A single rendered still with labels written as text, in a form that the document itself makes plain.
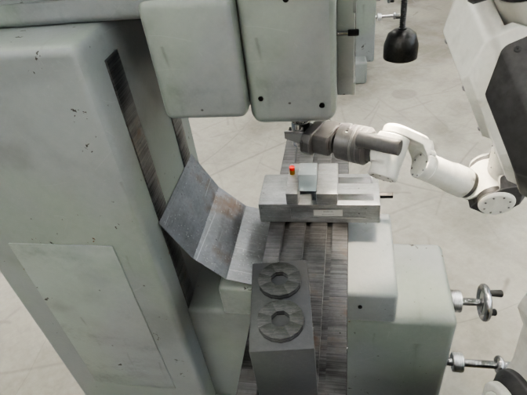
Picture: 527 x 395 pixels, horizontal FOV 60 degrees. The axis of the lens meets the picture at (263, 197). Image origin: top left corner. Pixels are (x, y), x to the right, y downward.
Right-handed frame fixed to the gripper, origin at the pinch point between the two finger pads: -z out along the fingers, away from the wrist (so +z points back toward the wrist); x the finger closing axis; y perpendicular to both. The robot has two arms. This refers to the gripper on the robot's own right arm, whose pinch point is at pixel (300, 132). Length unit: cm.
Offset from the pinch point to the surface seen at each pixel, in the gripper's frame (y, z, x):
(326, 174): 21.9, -0.4, -13.0
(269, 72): -20.3, 0.4, 11.0
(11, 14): -36, -46, 34
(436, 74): 123, -48, -304
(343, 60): -18.6, 10.6, -2.6
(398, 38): -22.7, 20.6, -7.4
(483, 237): 124, 35, -119
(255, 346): 14, 17, 49
